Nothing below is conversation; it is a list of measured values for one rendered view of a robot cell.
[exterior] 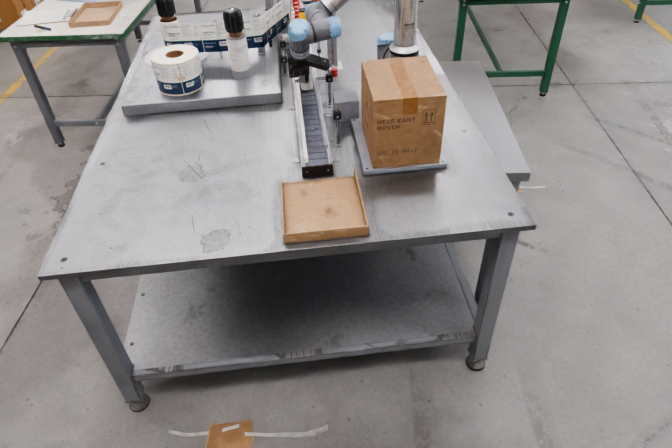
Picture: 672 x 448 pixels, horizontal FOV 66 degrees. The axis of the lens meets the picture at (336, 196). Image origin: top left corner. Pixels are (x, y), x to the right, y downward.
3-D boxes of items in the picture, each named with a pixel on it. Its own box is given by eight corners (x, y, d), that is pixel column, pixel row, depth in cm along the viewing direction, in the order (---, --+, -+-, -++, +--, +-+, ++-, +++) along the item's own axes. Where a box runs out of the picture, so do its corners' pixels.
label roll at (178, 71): (208, 90, 225) (201, 59, 216) (161, 99, 221) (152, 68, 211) (201, 71, 240) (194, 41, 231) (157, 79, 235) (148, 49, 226)
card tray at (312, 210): (281, 183, 181) (280, 174, 179) (355, 176, 183) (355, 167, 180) (284, 244, 158) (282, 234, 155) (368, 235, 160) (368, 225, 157)
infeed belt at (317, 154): (287, 9, 309) (287, 3, 307) (301, 8, 310) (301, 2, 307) (306, 175, 183) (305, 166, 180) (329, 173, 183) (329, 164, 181)
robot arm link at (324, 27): (333, 8, 194) (304, 15, 193) (341, 19, 186) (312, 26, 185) (335, 28, 200) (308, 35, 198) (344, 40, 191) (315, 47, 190)
